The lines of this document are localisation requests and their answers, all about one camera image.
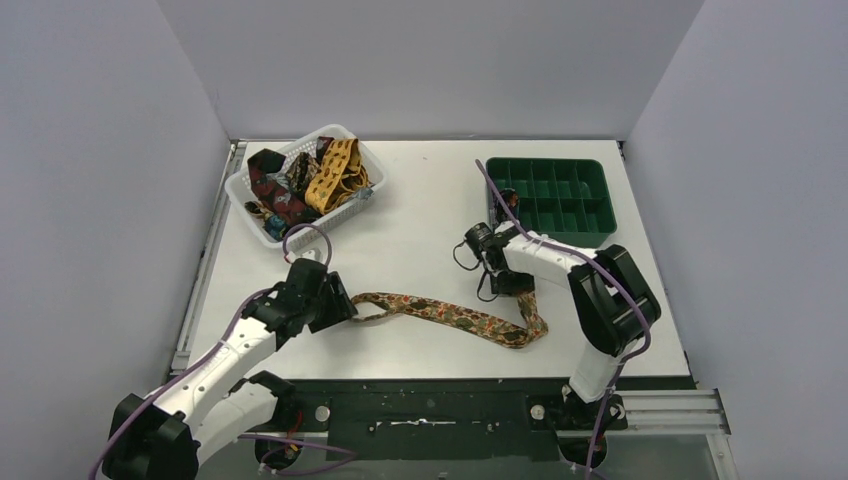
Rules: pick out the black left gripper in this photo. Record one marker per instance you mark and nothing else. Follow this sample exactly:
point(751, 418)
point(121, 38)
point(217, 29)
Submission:
point(337, 302)

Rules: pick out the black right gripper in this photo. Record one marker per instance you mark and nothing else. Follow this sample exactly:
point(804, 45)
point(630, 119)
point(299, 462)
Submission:
point(523, 283)

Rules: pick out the beige paisley patterned tie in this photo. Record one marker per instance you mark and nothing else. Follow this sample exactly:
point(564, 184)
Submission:
point(480, 324)

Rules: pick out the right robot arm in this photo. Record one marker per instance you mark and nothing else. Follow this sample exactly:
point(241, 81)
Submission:
point(614, 304)

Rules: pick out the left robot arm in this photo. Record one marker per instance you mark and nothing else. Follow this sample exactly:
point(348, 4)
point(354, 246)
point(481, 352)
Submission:
point(173, 430)

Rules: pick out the rolled dark patterned tie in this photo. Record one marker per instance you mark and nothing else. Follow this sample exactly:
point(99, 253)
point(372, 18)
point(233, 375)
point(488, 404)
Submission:
point(509, 202)

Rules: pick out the green divided plastic tray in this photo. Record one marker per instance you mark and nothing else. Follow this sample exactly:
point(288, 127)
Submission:
point(565, 199)

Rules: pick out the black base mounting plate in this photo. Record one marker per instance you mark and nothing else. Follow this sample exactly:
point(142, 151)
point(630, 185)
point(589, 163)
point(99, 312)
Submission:
point(536, 419)

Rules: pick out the dark red patterned tie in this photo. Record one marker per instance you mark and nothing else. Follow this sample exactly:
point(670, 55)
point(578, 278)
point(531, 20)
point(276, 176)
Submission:
point(269, 185)

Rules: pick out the yellow patterned tie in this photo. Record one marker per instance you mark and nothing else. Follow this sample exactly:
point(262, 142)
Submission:
point(341, 174)

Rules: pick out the dark brown patterned tie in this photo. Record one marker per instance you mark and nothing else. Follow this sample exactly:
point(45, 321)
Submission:
point(306, 166)

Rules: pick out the aluminium rail frame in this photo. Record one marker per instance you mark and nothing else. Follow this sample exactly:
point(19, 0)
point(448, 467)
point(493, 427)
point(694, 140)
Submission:
point(649, 408)

